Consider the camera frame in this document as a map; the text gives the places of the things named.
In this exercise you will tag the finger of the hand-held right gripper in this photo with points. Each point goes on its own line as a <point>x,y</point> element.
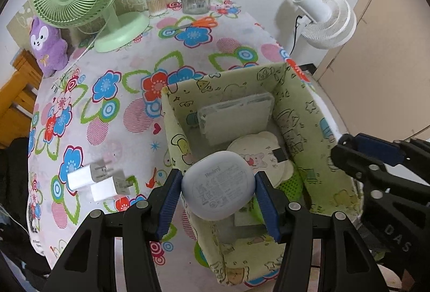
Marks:
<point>383,147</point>
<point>356,161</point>

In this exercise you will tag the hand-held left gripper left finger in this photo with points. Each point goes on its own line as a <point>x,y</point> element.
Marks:
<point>168,204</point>

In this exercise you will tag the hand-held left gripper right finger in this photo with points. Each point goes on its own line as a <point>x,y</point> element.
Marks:
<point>268,208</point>

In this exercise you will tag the small green plastic basket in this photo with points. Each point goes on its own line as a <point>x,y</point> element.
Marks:
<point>292,184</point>

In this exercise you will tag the white earbuds case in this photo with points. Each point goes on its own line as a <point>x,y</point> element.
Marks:
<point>218,184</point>

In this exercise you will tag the cream bear shaped compact mirror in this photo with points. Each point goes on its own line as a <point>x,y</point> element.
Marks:
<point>245,147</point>

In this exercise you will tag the cartoon print fabric storage box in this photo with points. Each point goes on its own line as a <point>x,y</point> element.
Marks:
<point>302,117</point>

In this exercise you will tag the clear plastic tissue pack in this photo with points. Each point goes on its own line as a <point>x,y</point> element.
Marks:
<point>231,120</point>

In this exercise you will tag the white charger plug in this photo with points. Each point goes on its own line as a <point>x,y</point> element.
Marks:
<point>104,191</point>
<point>82,179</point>

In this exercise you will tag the floral tablecloth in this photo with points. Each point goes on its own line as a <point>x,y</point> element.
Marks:
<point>134,117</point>

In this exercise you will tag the beige door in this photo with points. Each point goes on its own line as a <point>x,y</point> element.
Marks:
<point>386,43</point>

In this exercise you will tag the dark clothing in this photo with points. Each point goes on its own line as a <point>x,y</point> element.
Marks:
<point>16,194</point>

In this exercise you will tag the white standing fan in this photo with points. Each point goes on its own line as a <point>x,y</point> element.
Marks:
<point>312,6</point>

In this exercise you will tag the wooden furniture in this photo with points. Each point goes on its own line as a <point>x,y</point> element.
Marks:
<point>16,100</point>

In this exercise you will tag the purple plush toy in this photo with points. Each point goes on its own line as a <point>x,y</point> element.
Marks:
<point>47,50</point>

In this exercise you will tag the clear cotton swab container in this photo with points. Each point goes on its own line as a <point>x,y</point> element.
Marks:
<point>156,3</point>

